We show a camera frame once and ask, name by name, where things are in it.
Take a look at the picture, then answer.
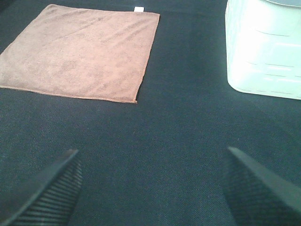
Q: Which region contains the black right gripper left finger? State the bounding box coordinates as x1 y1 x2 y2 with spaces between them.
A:
0 149 82 226

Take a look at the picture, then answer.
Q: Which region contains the white plastic bin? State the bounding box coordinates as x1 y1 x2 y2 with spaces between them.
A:
225 0 301 99

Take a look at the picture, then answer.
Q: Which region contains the brown microfibre towel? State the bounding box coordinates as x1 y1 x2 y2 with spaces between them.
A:
0 4 160 103

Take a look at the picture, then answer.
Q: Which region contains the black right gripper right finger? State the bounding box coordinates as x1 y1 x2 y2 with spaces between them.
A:
222 147 301 226

